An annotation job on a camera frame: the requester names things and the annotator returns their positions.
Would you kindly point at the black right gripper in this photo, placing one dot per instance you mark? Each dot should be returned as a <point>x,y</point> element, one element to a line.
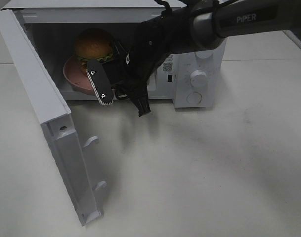
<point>135,70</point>

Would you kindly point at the upper white power knob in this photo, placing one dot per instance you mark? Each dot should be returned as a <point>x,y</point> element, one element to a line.
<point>204,54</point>

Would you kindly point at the white microwave oven body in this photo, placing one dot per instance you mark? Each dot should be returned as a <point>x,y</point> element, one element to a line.
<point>40,36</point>

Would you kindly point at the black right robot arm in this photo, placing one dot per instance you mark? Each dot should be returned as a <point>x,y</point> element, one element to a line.
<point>200,25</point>

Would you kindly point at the burger with lettuce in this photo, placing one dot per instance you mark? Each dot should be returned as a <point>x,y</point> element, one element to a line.
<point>93,44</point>

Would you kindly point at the round white door release button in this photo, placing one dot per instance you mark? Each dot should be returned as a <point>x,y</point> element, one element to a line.
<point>194,98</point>

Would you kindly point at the pink round plate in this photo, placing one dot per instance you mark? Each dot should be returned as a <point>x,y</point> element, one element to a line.
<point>76,78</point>

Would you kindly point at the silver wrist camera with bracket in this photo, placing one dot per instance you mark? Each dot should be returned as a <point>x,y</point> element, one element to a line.
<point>103,77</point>

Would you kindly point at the white microwave door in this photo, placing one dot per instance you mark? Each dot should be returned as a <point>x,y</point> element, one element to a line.
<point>55,119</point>

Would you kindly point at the white timer knob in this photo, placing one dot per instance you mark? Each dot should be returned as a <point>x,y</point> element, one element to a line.
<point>198,78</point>

